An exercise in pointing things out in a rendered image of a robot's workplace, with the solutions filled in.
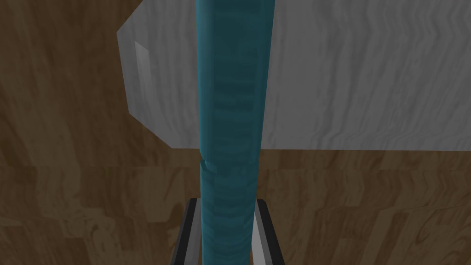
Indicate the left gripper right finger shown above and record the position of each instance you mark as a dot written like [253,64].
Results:
[265,235]

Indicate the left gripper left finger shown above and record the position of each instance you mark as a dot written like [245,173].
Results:
[189,235]

